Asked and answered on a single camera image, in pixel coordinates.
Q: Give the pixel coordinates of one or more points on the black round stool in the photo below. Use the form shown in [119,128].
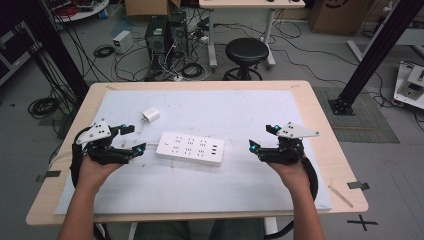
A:
[246,50]

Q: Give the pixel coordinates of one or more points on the white desk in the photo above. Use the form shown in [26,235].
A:
[250,4]

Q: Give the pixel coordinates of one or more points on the white table mat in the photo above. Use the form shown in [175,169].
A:
[206,186]

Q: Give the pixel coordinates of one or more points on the black tape strip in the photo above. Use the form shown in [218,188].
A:
[358,185]
[50,175]

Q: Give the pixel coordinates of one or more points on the black metal post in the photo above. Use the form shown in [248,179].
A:
[376,53]
[50,43]

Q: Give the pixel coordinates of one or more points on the white device with circuit board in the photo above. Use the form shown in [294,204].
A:
[411,85]

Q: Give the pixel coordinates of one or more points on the white power supply box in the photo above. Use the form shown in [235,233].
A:
[122,41]

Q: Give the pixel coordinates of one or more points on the round white table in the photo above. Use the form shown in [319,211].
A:
[80,11]

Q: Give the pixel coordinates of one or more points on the grey floor mat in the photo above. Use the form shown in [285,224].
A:
[366,126]

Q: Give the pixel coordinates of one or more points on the black computer tower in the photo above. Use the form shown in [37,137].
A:
[178,33]
[156,40]

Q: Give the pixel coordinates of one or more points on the white charger adapter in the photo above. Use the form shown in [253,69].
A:
[151,115]

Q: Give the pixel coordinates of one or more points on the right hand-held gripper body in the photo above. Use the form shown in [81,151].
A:
[293,131]

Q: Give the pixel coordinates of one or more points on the large cardboard box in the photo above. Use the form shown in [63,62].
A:
[338,15]

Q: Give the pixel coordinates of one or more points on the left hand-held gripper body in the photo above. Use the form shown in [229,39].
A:
[96,133]

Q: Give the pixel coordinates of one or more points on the grey metal rack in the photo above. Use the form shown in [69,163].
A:
[13,56]

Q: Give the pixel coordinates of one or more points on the person's green pants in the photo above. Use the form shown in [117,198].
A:
[200,230]

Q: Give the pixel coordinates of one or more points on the black tape cross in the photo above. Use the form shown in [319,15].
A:
[362,222]

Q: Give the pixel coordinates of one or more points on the person's right hand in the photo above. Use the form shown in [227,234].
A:
[293,175]

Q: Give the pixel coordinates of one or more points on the person's left hand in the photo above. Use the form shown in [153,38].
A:
[93,173]

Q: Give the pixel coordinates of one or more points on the thin wooden stick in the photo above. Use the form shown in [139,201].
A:
[340,196]

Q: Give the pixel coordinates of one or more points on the white floor power strip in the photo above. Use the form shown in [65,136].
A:
[179,78]

